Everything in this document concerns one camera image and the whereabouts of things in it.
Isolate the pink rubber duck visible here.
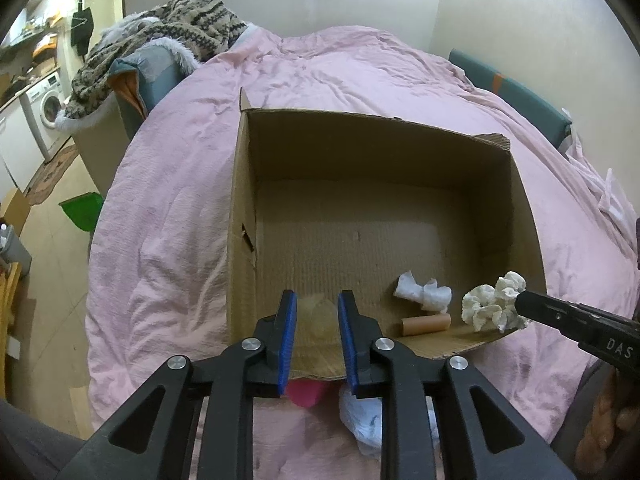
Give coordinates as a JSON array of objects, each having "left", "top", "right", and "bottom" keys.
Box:
[{"left": 285, "top": 378, "right": 333, "bottom": 408}]

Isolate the light blue plush toy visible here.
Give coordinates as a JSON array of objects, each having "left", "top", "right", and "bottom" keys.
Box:
[{"left": 337, "top": 383, "right": 442, "bottom": 461}]

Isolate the white ruffled scrunchie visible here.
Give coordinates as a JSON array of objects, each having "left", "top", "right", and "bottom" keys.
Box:
[{"left": 461, "top": 271, "right": 528, "bottom": 334}]

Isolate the person right hand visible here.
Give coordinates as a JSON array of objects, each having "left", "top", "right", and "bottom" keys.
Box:
[{"left": 575, "top": 372, "right": 639, "bottom": 474}]

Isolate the open brown cardboard box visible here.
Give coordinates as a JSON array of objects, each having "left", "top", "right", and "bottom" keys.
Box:
[{"left": 227, "top": 100, "right": 547, "bottom": 380}]

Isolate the pink bed duvet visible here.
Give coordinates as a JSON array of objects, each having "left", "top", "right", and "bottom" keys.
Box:
[{"left": 84, "top": 24, "right": 640, "bottom": 480}]

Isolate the teal headboard cushion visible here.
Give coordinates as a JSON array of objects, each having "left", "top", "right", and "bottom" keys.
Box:
[{"left": 448, "top": 49, "right": 572, "bottom": 148}]

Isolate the wooden chair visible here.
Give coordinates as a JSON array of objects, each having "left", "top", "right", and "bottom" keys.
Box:
[{"left": 0, "top": 262, "right": 22, "bottom": 399}]

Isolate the grey trash bin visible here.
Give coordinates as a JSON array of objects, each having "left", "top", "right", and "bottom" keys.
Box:
[{"left": 0, "top": 223, "right": 32, "bottom": 278}]

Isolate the blue fur-trimmed jacket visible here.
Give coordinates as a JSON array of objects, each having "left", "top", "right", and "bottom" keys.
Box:
[{"left": 55, "top": 37, "right": 201, "bottom": 138}]

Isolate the patterned knit blanket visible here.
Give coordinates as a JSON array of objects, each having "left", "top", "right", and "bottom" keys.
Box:
[{"left": 55, "top": 0, "right": 248, "bottom": 132}]

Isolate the white kitchen cabinet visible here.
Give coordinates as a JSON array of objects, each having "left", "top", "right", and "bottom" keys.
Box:
[{"left": 0, "top": 100, "right": 44, "bottom": 192}]

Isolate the white washing machine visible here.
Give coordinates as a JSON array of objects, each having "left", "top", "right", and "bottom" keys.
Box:
[{"left": 20, "top": 68, "right": 70, "bottom": 162}]

